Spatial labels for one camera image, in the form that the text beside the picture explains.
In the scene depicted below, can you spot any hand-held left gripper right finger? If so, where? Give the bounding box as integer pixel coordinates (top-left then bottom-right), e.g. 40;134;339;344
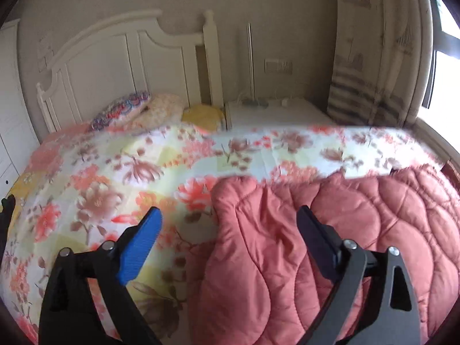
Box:
296;205;421;345

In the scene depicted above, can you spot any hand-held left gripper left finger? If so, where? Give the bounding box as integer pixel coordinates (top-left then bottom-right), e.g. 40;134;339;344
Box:
38;206;163;345

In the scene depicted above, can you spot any pink quilted blanket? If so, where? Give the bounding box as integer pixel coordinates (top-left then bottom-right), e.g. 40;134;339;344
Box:
187;165;460;345

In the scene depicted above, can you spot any bed with floral sheet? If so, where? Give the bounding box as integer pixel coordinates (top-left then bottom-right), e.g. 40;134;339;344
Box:
0;122;453;345

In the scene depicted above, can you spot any white nightstand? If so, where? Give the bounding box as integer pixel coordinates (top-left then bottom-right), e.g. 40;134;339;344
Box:
225;99;336;132

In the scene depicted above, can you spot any black jagged object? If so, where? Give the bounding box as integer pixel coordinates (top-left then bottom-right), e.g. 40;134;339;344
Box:
0;194;17;259

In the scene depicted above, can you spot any purple patterned pillow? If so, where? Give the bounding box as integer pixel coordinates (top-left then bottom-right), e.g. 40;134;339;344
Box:
90;91;152;131

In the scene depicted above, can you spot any beige floral pillow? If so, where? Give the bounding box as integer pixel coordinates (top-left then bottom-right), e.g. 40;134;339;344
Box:
126;94;185;130

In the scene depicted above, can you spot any yellow cushion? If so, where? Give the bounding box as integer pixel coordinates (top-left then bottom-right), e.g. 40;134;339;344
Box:
181;105;226;132

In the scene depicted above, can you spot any white wardrobe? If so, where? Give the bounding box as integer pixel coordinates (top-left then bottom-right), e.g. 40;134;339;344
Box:
0;20;41;187

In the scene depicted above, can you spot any white wooden headboard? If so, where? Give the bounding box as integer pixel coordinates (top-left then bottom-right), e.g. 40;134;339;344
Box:
36;10;225;133

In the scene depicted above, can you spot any thin white pole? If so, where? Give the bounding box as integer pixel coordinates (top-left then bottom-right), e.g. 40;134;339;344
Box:
246;23;255;103

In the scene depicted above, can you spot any printed beige curtain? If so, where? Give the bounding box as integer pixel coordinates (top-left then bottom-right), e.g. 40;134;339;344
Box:
326;0;435;128

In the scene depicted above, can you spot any dark framed window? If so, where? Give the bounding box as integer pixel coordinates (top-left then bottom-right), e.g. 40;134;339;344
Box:
419;0;460;123

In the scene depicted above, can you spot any wall power outlet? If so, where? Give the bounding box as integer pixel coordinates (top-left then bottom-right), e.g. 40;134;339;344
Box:
265;58;293;74

